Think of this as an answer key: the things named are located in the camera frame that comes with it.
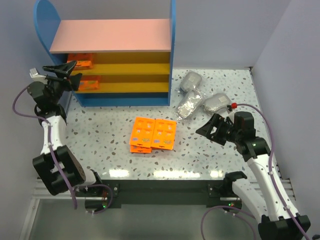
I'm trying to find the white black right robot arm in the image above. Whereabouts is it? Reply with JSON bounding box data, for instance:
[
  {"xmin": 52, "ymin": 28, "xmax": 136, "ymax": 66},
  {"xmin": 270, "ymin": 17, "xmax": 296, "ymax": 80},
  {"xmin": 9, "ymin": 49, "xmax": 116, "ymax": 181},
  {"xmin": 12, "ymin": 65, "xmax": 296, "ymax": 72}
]
[{"xmin": 196, "ymin": 111, "xmax": 311, "ymax": 240}]

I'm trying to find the aluminium frame rail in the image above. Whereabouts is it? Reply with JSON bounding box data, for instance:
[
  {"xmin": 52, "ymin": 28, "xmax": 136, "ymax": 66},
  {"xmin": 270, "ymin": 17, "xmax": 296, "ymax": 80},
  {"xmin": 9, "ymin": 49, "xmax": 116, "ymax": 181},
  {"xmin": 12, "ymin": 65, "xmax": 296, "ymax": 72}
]
[{"xmin": 18, "ymin": 177, "xmax": 76, "ymax": 240}]

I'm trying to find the silver sponge pack right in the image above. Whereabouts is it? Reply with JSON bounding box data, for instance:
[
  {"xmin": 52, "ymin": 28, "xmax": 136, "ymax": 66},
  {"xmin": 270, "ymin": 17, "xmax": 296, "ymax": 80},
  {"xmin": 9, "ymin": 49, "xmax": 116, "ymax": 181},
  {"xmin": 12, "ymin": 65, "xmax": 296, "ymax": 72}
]
[{"xmin": 203, "ymin": 93, "xmax": 232, "ymax": 117}]

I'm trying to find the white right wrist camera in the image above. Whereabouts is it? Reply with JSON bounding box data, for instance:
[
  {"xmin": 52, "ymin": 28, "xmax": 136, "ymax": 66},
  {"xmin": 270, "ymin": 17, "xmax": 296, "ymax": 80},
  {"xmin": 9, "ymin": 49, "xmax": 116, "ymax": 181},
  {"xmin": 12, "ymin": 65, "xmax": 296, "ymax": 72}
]
[{"xmin": 226, "ymin": 108, "xmax": 236, "ymax": 124}]

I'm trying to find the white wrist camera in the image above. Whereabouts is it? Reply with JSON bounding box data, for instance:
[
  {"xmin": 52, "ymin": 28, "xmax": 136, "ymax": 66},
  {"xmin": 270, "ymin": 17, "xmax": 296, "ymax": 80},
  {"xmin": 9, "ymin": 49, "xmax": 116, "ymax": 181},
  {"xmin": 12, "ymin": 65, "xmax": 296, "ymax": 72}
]
[
  {"xmin": 226, "ymin": 108, "xmax": 236, "ymax": 124},
  {"xmin": 29, "ymin": 68, "xmax": 46, "ymax": 82}
]

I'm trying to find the orange sponge box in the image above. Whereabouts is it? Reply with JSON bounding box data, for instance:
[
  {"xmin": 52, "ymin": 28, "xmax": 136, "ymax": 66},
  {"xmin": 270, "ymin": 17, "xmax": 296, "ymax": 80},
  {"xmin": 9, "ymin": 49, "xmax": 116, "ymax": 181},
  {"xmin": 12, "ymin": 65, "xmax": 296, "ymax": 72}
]
[
  {"xmin": 129, "ymin": 117, "xmax": 156, "ymax": 148},
  {"xmin": 130, "ymin": 145, "xmax": 152, "ymax": 154},
  {"xmin": 67, "ymin": 53, "xmax": 94, "ymax": 71},
  {"xmin": 151, "ymin": 118, "xmax": 177, "ymax": 150},
  {"xmin": 78, "ymin": 75, "xmax": 101, "ymax": 91}
]

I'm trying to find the blue pink yellow shelf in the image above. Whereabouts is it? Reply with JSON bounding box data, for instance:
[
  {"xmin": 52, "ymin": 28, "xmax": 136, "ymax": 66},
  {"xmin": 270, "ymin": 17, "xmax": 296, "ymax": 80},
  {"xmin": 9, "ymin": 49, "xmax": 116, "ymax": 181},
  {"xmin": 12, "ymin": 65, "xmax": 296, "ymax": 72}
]
[{"xmin": 33, "ymin": 0, "xmax": 176, "ymax": 107}]

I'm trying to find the orange sponge box on shelf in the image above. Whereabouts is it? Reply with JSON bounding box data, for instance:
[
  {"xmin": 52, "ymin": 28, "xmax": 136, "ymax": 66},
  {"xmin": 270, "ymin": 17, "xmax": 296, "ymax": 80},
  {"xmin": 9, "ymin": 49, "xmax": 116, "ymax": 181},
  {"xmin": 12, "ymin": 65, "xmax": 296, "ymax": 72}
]
[{"xmin": 78, "ymin": 75, "xmax": 101, "ymax": 91}]

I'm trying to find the silver sponge pack top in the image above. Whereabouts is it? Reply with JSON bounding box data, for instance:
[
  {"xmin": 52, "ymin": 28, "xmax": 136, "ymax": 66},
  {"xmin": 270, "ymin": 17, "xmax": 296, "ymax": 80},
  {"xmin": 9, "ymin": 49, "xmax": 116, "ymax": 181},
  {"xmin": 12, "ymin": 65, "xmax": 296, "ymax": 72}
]
[{"xmin": 178, "ymin": 71, "xmax": 204, "ymax": 94}]

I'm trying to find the silver sponge pack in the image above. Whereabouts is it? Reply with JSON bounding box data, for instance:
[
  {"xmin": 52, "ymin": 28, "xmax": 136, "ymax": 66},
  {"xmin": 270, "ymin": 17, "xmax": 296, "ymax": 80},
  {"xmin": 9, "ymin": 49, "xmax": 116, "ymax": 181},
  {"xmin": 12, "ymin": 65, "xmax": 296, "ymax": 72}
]
[
  {"xmin": 203, "ymin": 93, "xmax": 232, "ymax": 117},
  {"xmin": 175, "ymin": 89, "xmax": 206, "ymax": 120},
  {"xmin": 178, "ymin": 71, "xmax": 204, "ymax": 94}
]

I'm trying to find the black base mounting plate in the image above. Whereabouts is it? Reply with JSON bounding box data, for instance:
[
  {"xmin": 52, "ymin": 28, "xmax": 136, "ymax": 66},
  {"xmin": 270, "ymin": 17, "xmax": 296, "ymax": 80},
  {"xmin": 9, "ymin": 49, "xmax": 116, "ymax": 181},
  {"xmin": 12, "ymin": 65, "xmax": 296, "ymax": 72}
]
[{"xmin": 76, "ymin": 179, "xmax": 242, "ymax": 210}]

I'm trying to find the silver sponge pack middle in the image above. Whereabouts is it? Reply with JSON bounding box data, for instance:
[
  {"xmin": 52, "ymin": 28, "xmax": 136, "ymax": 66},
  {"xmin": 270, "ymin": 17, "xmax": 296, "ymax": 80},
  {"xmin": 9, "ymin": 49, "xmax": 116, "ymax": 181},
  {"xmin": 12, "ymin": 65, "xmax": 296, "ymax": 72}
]
[{"xmin": 175, "ymin": 89, "xmax": 206, "ymax": 120}]

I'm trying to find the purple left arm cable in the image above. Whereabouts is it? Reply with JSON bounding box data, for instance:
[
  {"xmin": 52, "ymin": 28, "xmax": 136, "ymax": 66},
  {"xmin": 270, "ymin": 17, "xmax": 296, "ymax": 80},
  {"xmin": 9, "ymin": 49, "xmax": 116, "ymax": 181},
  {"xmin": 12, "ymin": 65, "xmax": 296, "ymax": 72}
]
[{"xmin": 12, "ymin": 86, "xmax": 116, "ymax": 215}]

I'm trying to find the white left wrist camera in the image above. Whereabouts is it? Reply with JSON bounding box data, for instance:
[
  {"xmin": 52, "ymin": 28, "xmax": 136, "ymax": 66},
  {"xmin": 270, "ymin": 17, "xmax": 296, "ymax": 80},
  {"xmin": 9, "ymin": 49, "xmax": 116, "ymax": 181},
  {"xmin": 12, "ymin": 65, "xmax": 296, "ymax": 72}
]
[{"xmin": 29, "ymin": 68, "xmax": 46, "ymax": 82}]

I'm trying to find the orange sponge box bottom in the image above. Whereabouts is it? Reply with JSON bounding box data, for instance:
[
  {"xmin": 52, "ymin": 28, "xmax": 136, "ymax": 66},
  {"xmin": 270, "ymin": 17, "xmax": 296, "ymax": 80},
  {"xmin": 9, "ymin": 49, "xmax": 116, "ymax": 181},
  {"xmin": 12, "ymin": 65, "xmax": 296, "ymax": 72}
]
[{"xmin": 130, "ymin": 145, "xmax": 152, "ymax": 154}]

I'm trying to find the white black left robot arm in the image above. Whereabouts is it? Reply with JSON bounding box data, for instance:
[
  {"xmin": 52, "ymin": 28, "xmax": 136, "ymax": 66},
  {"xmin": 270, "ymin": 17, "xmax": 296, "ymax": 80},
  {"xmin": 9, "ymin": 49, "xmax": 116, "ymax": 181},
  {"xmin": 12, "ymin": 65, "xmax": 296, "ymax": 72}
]
[{"xmin": 26, "ymin": 60, "xmax": 102, "ymax": 196}]

